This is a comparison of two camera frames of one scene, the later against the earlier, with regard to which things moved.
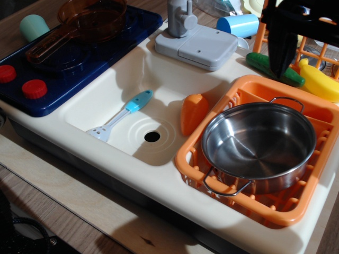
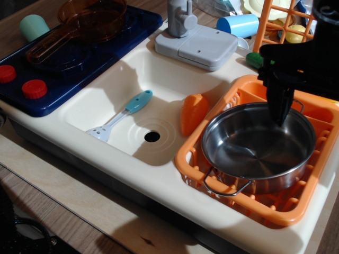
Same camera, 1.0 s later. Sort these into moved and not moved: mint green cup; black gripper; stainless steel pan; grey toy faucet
Moved: black gripper
Not moved: grey toy faucet; mint green cup; stainless steel pan
